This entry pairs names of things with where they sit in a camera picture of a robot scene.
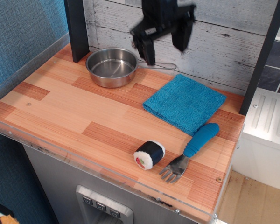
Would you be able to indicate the blue handled metal fork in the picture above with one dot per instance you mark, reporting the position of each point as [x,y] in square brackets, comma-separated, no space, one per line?
[177,167]

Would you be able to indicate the dark right post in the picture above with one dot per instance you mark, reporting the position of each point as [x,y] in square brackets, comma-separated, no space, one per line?
[261,62]

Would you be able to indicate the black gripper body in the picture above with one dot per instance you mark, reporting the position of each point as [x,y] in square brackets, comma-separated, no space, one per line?
[159,17]

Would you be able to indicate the clear acrylic edge guard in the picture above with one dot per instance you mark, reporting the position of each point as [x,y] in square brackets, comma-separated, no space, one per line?
[60,171]

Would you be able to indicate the small steel pot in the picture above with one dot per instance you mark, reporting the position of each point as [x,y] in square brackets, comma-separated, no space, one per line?
[116,67]

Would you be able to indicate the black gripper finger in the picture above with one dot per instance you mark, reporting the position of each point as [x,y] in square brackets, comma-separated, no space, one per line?
[146,51]
[181,34]

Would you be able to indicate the plush sushi roll toy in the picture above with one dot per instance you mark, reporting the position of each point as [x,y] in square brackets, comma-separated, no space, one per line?
[149,154]

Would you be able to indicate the silver dispenser panel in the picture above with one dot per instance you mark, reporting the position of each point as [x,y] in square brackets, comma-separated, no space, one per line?
[99,209]

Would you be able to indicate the dark left post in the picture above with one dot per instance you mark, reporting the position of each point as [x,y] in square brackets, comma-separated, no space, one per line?
[74,10]

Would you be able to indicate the orange object at corner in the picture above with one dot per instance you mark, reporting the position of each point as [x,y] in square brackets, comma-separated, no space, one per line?
[8,220]

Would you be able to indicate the blue towel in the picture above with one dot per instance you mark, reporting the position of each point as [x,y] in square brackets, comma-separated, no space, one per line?
[184,103]

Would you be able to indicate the dark post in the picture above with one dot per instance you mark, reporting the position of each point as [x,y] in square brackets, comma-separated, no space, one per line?
[74,10]
[261,62]

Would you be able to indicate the white toy sink unit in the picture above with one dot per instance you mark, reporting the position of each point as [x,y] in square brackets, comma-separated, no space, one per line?
[258,152]

